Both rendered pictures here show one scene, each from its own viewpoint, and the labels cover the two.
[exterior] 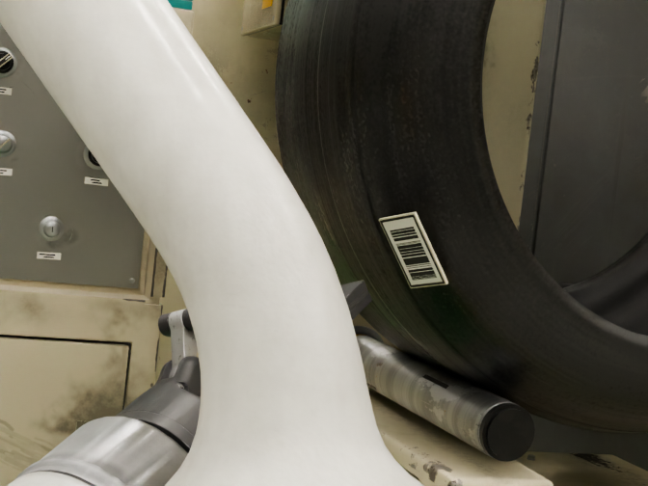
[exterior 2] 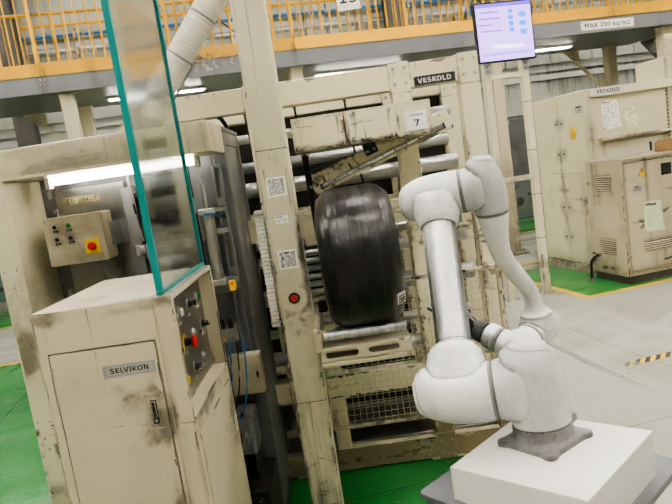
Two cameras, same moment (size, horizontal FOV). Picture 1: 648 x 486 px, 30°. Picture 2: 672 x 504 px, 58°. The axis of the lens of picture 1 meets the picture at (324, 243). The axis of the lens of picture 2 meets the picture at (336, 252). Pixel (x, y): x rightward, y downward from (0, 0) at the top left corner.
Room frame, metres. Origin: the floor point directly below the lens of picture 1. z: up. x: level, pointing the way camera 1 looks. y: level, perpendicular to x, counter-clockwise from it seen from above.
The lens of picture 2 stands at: (0.36, 2.13, 1.54)
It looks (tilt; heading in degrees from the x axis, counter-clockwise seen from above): 8 degrees down; 289
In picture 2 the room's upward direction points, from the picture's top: 9 degrees counter-clockwise
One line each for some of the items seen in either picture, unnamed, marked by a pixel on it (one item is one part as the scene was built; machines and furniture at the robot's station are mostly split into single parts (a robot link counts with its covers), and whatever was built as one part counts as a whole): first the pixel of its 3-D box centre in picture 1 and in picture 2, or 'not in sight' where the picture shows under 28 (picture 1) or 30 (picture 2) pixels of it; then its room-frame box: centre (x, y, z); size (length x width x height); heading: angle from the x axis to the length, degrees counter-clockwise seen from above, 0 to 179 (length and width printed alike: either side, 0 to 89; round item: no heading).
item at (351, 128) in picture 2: not in sight; (361, 128); (1.10, -0.55, 1.71); 0.61 x 0.25 x 0.15; 18
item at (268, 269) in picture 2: not in sight; (268, 268); (1.43, -0.08, 1.19); 0.05 x 0.04 x 0.48; 108
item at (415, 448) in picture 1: (411, 458); (365, 346); (1.08, -0.10, 0.84); 0.36 x 0.09 x 0.06; 18
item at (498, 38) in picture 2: not in sight; (503, 31); (0.55, -4.12, 2.60); 0.60 x 0.05 x 0.55; 31
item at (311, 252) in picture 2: not in sight; (307, 279); (1.45, -0.52, 1.05); 0.20 x 0.15 x 0.30; 18
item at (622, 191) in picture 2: not in sight; (644, 214); (-0.62, -4.79, 0.62); 0.91 x 0.58 x 1.25; 31
